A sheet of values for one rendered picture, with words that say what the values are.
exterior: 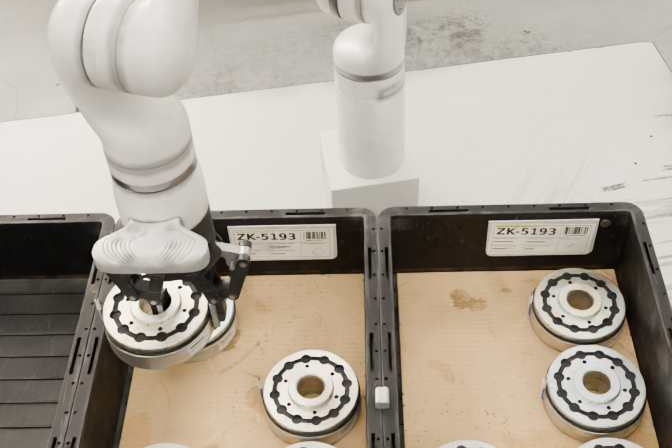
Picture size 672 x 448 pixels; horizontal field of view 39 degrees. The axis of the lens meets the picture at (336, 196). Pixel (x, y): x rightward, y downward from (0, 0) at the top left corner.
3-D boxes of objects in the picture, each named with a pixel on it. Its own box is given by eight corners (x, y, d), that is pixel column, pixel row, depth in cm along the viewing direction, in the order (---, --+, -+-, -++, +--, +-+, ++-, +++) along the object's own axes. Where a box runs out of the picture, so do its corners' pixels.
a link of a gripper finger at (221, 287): (205, 289, 87) (214, 322, 90) (238, 288, 86) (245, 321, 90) (207, 276, 88) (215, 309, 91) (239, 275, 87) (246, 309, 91)
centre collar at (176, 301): (134, 286, 91) (133, 281, 91) (184, 284, 91) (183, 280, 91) (126, 327, 88) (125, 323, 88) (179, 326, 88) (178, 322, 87)
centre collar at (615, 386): (568, 365, 101) (569, 362, 100) (615, 365, 101) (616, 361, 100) (576, 405, 97) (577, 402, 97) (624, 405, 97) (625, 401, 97)
